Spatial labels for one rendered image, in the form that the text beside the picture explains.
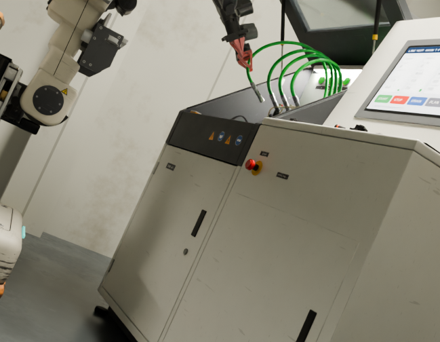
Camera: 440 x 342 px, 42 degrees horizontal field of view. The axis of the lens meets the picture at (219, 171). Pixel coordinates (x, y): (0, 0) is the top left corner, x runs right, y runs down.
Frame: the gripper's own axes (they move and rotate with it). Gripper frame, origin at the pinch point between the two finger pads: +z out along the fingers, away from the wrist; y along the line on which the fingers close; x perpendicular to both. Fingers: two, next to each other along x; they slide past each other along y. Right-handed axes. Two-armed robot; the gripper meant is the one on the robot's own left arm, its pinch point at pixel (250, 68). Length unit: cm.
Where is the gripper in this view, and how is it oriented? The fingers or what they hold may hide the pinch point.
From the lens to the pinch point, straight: 250.8
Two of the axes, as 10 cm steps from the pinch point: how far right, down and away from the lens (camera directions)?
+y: 0.7, 3.3, 9.4
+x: -9.3, 3.7, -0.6
